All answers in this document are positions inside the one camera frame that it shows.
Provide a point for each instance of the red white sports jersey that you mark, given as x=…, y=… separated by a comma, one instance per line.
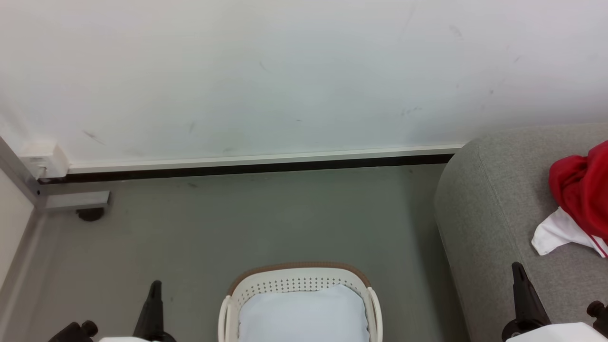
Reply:
x=584, y=190

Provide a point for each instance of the white cloth in basket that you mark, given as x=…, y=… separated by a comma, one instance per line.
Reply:
x=304, y=316

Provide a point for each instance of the beige partition panel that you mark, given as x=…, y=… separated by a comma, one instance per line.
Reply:
x=14, y=223

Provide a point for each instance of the white perforated laundry basket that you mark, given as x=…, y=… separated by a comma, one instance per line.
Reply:
x=294, y=278

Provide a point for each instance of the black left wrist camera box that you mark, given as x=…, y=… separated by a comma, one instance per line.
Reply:
x=73, y=332

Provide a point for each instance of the black partition foot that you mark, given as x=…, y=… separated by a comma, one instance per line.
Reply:
x=90, y=214

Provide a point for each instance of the white junction box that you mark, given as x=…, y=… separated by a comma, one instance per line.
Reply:
x=45, y=159

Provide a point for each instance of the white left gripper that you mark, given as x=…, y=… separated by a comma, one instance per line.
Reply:
x=128, y=339

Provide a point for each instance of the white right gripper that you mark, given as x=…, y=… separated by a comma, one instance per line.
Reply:
x=560, y=333

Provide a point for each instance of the grey fabric sofa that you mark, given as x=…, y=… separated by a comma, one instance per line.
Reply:
x=498, y=213

